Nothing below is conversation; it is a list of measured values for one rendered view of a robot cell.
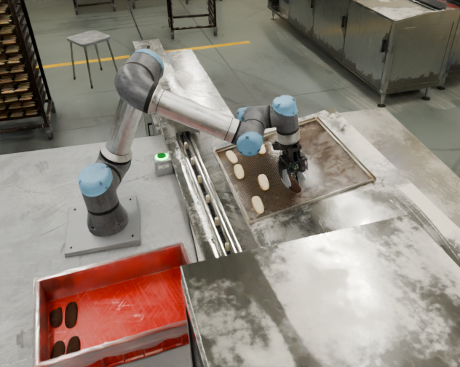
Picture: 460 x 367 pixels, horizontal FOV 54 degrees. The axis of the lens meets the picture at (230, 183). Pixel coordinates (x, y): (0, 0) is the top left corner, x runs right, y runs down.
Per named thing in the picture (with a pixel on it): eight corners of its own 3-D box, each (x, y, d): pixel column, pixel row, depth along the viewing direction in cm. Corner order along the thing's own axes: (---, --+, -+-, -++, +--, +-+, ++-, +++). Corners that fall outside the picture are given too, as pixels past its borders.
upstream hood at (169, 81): (134, 52, 314) (132, 39, 309) (159, 49, 317) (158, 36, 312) (164, 140, 217) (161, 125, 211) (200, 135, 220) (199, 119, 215)
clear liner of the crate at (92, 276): (39, 297, 144) (30, 277, 139) (187, 259, 156) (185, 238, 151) (40, 393, 119) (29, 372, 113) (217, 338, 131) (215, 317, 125)
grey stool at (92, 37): (73, 79, 488) (62, 37, 461) (102, 69, 509) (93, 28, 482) (92, 89, 468) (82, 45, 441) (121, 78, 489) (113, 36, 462)
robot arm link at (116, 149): (85, 183, 168) (121, 56, 135) (100, 160, 179) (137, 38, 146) (116, 196, 169) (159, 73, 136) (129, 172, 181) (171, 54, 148)
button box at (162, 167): (154, 173, 205) (151, 153, 199) (172, 170, 207) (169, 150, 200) (157, 183, 199) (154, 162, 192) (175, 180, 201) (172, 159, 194)
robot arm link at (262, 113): (233, 119, 142) (268, 116, 139) (238, 103, 150) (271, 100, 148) (237, 140, 146) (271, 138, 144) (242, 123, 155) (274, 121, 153)
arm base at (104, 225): (85, 239, 163) (78, 218, 158) (90, 212, 176) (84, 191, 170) (127, 233, 164) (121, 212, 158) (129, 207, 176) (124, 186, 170)
